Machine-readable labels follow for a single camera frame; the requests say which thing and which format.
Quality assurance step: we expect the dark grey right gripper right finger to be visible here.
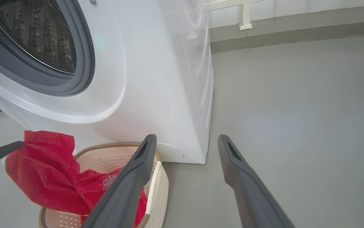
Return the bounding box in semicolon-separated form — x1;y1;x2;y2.
217;135;296;228

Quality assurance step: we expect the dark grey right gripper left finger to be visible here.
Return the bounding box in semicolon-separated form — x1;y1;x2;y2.
81;134;157;228

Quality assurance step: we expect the red and white jersey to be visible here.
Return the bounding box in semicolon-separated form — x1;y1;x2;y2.
5;130;147;227

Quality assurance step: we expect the cream laundry basket brown rim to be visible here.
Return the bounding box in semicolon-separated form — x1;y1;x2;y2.
39;142;169;228

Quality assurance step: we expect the white front-load washing machine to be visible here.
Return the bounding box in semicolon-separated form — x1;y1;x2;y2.
0;0;214;164

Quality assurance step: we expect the round white filter cover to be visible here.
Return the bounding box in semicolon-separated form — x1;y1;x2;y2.
155;142;185;163

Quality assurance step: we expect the white wall pipe bracket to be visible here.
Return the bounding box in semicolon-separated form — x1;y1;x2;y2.
203;0;265;31

